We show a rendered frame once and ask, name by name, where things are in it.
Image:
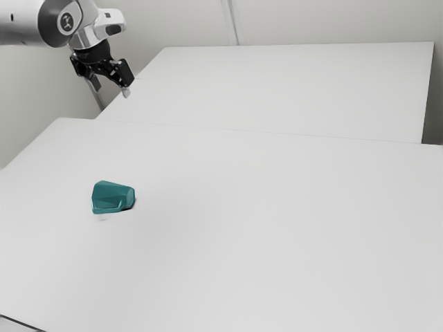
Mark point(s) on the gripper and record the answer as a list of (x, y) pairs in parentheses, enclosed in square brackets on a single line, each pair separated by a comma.
[(92, 57)]

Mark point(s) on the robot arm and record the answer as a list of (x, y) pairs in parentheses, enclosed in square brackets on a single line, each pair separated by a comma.
[(41, 20)]

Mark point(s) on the teal faceted mug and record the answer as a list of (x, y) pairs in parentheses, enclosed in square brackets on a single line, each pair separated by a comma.
[(111, 198)]

